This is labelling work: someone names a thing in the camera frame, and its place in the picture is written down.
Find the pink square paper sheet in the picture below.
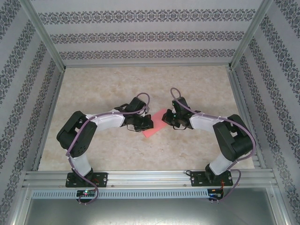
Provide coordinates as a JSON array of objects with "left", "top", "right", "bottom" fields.
[{"left": 142, "top": 108, "right": 168, "bottom": 138}]

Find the grey metal sheet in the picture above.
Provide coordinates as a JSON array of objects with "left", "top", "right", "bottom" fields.
[{"left": 23, "top": 198, "right": 285, "bottom": 225}]

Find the aluminium mounting rail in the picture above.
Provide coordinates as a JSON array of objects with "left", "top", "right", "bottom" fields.
[{"left": 22, "top": 169, "right": 275, "bottom": 188}]

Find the aluminium side rail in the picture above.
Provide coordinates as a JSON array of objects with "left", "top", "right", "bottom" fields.
[
  {"left": 226, "top": 67, "right": 267, "bottom": 169},
  {"left": 32, "top": 67, "right": 66, "bottom": 171}
]

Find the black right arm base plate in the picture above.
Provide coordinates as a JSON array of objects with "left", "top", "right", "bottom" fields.
[{"left": 191, "top": 171, "right": 234, "bottom": 188}]

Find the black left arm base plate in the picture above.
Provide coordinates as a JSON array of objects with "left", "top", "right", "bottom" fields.
[{"left": 65, "top": 172, "right": 109, "bottom": 188}]

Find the slotted grey cable duct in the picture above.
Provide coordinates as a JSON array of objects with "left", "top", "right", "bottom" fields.
[{"left": 31, "top": 189, "right": 209, "bottom": 199}]

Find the aluminium frame post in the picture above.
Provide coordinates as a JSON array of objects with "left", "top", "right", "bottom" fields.
[
  {"left": 22, "top": 0, "right": 66, "bottom": 71},
  {"left": 228, "top": 0, "right": 274, "bottom": 70}
]

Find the aluminium frame beam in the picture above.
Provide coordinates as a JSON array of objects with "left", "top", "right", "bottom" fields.
[
  {"left": 271, "top": 185, "right": 297, "bottom": 225},
  {"left": 7, "top": 185, "right": 32, "bottom": 225}
]

